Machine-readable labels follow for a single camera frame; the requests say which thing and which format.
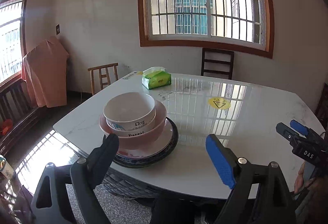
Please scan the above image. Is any dark rimmed plate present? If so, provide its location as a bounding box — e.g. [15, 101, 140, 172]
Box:
[113, 117, 179, 168]

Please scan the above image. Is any pink bowl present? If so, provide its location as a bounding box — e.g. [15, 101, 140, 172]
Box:
[98, 99, 168, 150]

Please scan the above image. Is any white bowl with blue cartoon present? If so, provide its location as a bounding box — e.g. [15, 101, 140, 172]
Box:
[103, 92, 156, 131]

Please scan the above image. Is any white plate with pink flowers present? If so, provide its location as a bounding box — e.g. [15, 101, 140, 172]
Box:
[117, 118, 173, 159]

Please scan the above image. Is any white rabbit print bowl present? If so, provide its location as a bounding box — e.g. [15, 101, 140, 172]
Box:
[106, 114, 156, 137]

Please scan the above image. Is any person's right hand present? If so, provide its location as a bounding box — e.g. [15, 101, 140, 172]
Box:
[294, 162, 325, 194]

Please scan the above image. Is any yellow warning sticker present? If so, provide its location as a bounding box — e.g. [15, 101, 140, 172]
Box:
[208, 97, 231, 110]

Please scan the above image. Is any dark wooden bench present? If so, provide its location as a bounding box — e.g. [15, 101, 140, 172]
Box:
[1, 79, 39, 156]

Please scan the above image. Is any dark wooden chair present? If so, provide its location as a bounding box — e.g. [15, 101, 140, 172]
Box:
[201, 48, 235, 80]

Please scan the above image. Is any light wooden chair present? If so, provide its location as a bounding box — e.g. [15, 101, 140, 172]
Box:
[88, 63, 118, 95]

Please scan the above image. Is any orange cloth covered object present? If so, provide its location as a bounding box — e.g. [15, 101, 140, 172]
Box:
[21, 36, 69, 108]

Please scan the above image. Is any green tissue pack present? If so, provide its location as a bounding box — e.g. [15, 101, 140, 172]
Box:
[142, 67, 171, 90]

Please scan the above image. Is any wooden framed barred window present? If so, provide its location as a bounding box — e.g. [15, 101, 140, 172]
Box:
[138, 0, 274, 58]

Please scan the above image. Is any side window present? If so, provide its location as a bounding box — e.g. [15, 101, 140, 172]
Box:
[1, 0, 27, 84]

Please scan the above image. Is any black wall switch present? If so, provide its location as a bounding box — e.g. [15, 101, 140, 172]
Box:
[56, 24, 60, 35]

